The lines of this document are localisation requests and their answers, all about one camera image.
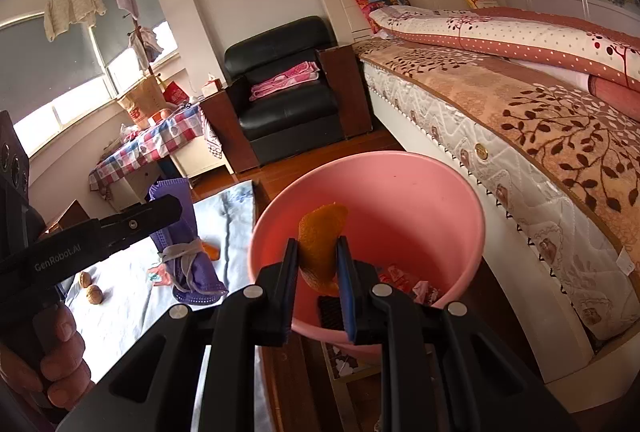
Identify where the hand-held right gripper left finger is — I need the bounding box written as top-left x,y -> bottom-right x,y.
54,237 -> 301,432

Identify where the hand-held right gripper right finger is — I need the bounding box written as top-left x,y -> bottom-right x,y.
336,235 -> 582,432

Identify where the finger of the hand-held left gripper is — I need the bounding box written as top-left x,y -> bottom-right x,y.
97,194 -> 184,258

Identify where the pink printed snack wrapper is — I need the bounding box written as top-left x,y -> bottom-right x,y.
377,264 -> 419,296

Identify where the orange peel piece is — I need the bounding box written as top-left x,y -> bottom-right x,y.
298,201 -> 350,296

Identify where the purple face mask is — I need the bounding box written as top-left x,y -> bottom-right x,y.
148,178 -> 229,307

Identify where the pink plastic basin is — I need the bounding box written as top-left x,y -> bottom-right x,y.
248,150 -> 487,359

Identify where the person's left hand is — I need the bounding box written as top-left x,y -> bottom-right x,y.
0,303 -> 97,409

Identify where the dark bristly object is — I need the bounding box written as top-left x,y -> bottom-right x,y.
317,294 -> 346,331

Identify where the white drawer cabinet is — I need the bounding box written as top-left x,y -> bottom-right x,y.
107,159 -> 166,208

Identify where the small wooden cabinet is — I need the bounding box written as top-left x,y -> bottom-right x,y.
47,199 -> 91,239

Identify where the small pink wrapper scrap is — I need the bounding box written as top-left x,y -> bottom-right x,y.
147,261 -> 172,286

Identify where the checked tablecloth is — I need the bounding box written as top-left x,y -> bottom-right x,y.
88,104 -> 224,201

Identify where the white table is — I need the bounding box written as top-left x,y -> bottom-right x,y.
170,137 -> 235,181

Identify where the light blue cloth mat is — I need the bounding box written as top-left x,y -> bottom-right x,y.
62,179 -> 267,432

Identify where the brown paper bag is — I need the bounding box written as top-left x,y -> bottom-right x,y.
117,74 -> 169,128

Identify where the red bag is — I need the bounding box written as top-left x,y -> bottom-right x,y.
162,80 -> 190,106

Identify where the wooden coat rack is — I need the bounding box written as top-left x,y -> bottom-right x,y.
121,0 -> 166,80

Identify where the window with grey blind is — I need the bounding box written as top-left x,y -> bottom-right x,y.
0,0 -> 179,159

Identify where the white hanging garment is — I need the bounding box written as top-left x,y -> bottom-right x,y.
128,25 -> 165,63

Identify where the black leather armchair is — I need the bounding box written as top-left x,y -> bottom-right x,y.
200,15 -> 374,176

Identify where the white bed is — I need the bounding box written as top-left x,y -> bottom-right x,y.
314,0 -> 640,386

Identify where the pink folded blanket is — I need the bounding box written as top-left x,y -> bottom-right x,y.
248,60 -> 321,102

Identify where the white knitted cardigan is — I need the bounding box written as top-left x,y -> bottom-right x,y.
43,0 -> 107,43

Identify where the brown leaf print bedspread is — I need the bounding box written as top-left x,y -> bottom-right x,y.
357,36 -> 640,254

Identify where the colourful printed pillow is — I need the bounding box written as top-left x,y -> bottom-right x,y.
348,0 -> 411,36

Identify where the white red dotted quilt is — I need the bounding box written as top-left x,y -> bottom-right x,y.
368,4 -> 640,93

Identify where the pink folded quilt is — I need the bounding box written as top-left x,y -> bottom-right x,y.
587,74 -> 640,123

